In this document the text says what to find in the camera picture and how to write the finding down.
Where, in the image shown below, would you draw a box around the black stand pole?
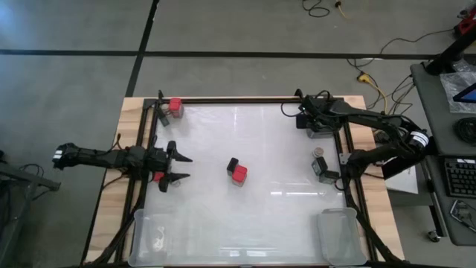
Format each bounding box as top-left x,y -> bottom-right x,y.
425,28 -> 476,76

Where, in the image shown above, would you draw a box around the black-lid green spice tin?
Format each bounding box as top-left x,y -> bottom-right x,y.
226,156 -> 240,177
318,170 -> 341,185
311,156 -> 329,177
157,108 -> 171,128

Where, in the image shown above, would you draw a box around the looped black floor cable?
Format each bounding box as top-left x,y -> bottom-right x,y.
301,0 -> 331,19

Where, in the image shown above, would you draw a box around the yellow extension cable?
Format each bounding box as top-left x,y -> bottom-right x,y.
356,72 -> 390,115

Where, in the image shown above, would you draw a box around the coiled black cable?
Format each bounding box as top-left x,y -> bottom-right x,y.
454,117 -> 476,147

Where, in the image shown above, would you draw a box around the clear plastic bin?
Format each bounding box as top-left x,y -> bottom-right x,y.
128,208 -> 178,267

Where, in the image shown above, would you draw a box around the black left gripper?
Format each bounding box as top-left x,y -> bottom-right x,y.
143,140 -> 194,194

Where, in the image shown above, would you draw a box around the white paper sheet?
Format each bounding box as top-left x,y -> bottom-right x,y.
385,148 -> 420,195

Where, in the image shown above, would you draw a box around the translucent plastic bin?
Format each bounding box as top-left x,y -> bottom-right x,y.
316,207 -> 368,267

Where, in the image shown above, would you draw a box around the red tool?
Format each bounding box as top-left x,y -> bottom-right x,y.
453,7 -> 476,37

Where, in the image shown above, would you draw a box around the black keyboard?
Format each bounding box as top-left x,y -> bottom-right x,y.
443,157 -> 476,199

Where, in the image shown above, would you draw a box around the clear safety glasses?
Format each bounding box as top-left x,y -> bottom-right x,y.
448,199 -> 476,235

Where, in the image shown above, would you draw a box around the grey desk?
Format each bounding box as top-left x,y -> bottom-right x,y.
410,61 -> 476,247

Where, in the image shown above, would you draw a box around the grey metal stand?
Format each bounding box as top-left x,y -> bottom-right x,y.
0,148 -> 62,268

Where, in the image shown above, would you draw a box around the blue-screen tablet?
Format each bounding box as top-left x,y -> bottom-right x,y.
452,82 -> 476,104

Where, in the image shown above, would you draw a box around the yellow cable with black plug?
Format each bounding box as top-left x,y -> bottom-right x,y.
333,0 -> 351,19

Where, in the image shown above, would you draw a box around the long black floor cable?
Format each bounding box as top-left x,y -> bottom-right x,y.
346,28 -> 455,70

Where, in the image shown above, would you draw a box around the clear plastic bag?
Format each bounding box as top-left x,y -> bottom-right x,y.
440,70 -> 476,114

